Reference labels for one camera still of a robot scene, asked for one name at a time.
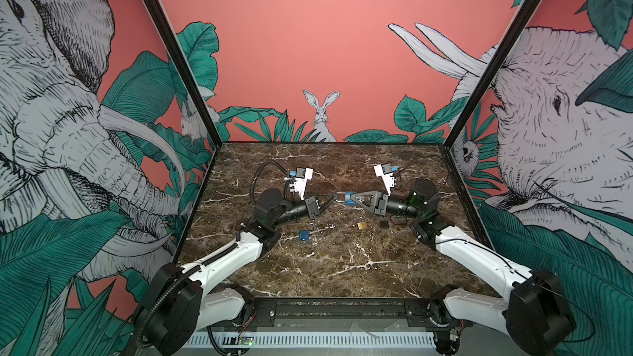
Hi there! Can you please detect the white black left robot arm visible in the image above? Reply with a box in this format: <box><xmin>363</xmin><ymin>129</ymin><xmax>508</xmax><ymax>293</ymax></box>
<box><xmin>124</xmin><ymin>189</ymin><xmax>336</xmax><ymax>355</ymax></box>

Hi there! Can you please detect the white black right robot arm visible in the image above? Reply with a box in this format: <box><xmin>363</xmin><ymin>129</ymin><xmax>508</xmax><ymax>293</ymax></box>
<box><xmin>346</xmin><ymin>179</ymin><xmax>577</xmax><ymax>355</ymax></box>

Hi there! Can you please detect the black corrugated left cable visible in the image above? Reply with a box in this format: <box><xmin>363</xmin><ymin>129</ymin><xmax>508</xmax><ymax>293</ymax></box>
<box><xmin>249</xmin><ymin>159</ymin><xmax>290</xmax><ymax>206</ymax></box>

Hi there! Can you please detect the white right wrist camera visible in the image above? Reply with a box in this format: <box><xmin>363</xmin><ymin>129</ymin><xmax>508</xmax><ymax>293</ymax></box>
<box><xmin>374</xmin><ymin>163</ymin><xmax>398</xmax><ymax>195</ymax></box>

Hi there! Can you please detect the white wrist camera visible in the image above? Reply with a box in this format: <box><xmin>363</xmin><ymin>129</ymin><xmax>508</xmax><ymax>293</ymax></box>
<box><xmin>374</xmin><ymin>163</ymin><xmax>398</xmax><ymax>195</ymax></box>
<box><xmin>285</xmin><ymin>167</ymin><xmax>313</xmax><ymax>200</ymax></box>

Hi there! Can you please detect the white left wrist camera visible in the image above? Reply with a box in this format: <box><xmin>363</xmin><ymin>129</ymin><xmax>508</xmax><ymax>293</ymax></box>
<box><xmin>285</xmin><ymin>167</ymin><xmax>313</xmax><ymax>200</ymax></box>

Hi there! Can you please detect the thin black right cable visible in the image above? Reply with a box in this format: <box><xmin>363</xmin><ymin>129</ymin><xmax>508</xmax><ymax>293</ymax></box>
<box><xmin>397</xmin><ymin>152</ymin><xmax>450</xmax><ymax>189</ymax></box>

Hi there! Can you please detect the black front mounting rail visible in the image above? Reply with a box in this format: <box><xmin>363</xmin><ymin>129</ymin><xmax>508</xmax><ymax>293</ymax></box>
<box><xmin>243</xmin><ymin>298</ymin><xmax>466</xmax><ymax>331</ymax></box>

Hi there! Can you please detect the white slotted cable duct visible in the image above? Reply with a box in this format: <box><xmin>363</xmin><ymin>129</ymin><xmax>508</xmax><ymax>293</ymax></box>
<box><xmin>214</xmin><ymin>331</ymin><xmax>435</xmax><ymax>349</ymax></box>

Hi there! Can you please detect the black right corner frame post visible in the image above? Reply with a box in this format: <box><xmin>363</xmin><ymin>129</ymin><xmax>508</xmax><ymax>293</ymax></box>
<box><xmin>443</xmin><ymin>0</ymin><xmax>542</xmax><ymax>148</ymax></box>

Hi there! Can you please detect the black corner frame post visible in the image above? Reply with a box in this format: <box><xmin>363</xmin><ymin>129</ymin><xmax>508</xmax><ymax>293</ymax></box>
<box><xmin>143</xmin><ymin>0</ymin><xmax>223</xmax><ymax>148</ymax></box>
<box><xmin>443</xmin><ymin>0</ymin><xmax>542</xmax><ymax>148</ymax></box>

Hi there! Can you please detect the black left corner frame post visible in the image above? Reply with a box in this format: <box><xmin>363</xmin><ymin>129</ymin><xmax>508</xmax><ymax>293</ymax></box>
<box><xmin>143</xmin><ymin>0</ymin><xmax>223</xmax><ymax>148</ymax></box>

